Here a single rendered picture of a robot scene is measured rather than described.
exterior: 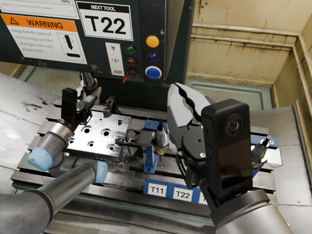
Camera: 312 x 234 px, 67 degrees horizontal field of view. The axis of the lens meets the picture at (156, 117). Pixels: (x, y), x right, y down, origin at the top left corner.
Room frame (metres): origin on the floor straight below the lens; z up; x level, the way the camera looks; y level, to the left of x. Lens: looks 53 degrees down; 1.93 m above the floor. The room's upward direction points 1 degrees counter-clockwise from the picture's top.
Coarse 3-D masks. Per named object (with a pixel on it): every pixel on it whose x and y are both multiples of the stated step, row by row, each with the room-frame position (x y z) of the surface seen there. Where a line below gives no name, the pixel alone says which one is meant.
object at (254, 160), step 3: (252, 147) 0.40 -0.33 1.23; (252, 156) 0.36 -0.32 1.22; (252, 159) 0.35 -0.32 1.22; (255, 159) 0.35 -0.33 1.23; (258, 159) 0.35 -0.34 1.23; (261, 159) 0.35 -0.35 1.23; (264, 159) 0.35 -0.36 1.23; (252, 162) 0.35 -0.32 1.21; (255, 162) 0.35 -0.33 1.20; (258, 162) 0.35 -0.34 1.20; (261, 162) 0.34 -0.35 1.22
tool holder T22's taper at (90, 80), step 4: (84, 72) 0.64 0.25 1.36; (88, 72) 0.64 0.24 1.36; (84, 76) 0.63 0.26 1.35; (88, 76) 0.64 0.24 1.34; (84, 80) 0.63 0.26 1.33; (88, 80) 0.63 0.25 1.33; (92, 80) 0.64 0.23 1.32; (84, 84) 0.63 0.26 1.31; (88, 84) 0.63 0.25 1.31; (92, 84) 0.63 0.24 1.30
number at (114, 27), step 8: (104, 16) 0.40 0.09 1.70; (112, 16) 0.40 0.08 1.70; (120, 16) 0.40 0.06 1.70; (104, 24) 0.40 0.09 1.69; (112, 24) 0.40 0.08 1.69; (120, 24) 0.40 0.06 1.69; (104, 32) 0.41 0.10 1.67; (112, 32) 0.40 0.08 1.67; (120, 32) 0.40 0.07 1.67; (128, 32) 0.40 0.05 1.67
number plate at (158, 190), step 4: (152, 184) 0.38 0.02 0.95; (156, 184) 0.38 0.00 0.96; (148, 188) 0.37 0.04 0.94; (152, 188) 0.37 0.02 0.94; (156, 188) 0.37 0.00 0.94; (160, 188) 0.36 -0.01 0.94; (164, 188) 0.36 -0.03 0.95; (148, 192) 0.36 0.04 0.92; (152, 192) 0.36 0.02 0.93; (156, 192) 0.35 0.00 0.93; (160, 192) 0.35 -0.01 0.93; (164, 192) 0.35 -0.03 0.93; (164, 196) 0.34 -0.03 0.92
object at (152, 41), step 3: (150, 36) 0.38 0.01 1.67; (153, 36) 0.38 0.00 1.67; (147, 39) 0.38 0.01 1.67; (150, 39) 0.38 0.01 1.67; (153, 39) 0.38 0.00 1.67; (156, 39) 0.38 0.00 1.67; (147, 42) 0.38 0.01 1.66; (150, 42) 0.38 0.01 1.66; (153, 42) 0.38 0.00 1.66; (156, 42) 0.38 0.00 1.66; (150, 45) 0.38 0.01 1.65; (153, 45) 0.38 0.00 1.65; (156, 45) 0.38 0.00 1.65
